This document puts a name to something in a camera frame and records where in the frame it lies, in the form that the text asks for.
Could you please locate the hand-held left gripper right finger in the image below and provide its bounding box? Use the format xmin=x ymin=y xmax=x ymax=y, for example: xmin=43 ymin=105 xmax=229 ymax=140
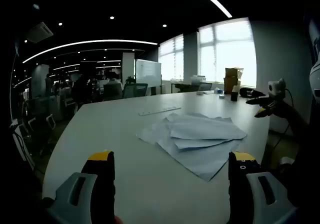
xmin=227 ymin=150 xmax=299 ymax=224

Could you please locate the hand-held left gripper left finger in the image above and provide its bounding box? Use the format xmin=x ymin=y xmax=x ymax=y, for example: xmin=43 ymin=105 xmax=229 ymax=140
xmin=45 ymin=150 xmax=117 ymax=224

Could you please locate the pile of white printing papers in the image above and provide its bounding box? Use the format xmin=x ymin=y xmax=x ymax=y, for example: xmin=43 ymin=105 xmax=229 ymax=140
xmin=136 ymin=111 xmax=248 ymax=182

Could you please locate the black device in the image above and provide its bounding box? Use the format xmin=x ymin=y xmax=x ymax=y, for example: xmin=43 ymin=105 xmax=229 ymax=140
xmin=239 ymin=87 xmax=266 ymax=98

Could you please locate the black cup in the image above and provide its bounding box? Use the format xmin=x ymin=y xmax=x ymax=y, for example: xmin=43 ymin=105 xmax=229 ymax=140
xmin=230 ymin=85 xmax=240 ymax=102

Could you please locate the brown cardboard box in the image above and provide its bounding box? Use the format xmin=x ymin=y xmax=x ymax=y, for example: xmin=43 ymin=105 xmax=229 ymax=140
xmin=223 ymin=76 xmax=242 ymax=95

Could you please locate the open cardboard box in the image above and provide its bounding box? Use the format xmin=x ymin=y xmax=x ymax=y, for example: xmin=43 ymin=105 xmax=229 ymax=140
xmin=224 ymin=67 xmax=245 ymax=80

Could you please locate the white chest-worn device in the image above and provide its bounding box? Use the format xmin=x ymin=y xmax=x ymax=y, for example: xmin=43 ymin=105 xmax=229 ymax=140
xmin=308 ymin=58 xmax=320 ymax=100

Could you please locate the black office chair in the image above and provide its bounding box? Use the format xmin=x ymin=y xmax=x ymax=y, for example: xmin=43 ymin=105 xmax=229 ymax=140
xmin=198 ymin=82 xmax=213 ymax=92

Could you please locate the grey desk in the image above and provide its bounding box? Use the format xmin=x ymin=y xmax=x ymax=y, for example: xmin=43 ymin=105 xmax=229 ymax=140
xmin=170 ymin=82 xmax=201 ymax=94

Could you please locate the long ceiling light strip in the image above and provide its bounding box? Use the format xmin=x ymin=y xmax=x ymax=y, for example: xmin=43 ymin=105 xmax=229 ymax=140
xmin=187 ymin=0 xmax=234 ymax=19

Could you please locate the white office chair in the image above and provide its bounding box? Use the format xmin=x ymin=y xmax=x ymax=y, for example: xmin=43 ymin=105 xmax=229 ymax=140
xmin=24 ymin=112 xmax=57 ymax=157

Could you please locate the white table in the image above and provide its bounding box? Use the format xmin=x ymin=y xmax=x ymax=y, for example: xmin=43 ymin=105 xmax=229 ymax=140
xmin=41 ymin=90 xmax=272 ymax=224

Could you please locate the clear plastic ruler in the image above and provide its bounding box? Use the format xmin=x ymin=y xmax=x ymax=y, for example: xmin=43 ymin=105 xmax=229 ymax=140
xmin=138 ymin=105 xmax=182 ymax=117

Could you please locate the white whiteboard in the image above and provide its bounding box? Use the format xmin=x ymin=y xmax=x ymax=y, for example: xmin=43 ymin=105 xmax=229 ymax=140
xmin=135 ymin=58 xmax=163 ymax=88

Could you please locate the mesh office chair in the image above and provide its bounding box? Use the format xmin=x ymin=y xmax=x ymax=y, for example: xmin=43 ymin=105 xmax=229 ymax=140
xmin=122 ymin=82 xmax=149 ymax=99

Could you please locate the grey office chair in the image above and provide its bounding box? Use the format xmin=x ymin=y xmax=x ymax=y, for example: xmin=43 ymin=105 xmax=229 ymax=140
xmin=103 ymin=83 xmax=124 ymax=101

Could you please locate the curved ceiling light strip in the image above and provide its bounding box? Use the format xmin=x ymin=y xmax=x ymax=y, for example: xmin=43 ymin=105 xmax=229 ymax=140
xmin=23 ymin=39 xmax=159 ymax=64

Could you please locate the ceiling air conditioner unit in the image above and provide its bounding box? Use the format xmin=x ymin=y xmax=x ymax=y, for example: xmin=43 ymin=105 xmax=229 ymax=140
xmin=25 ymin=21 xmax=54 ymax=44

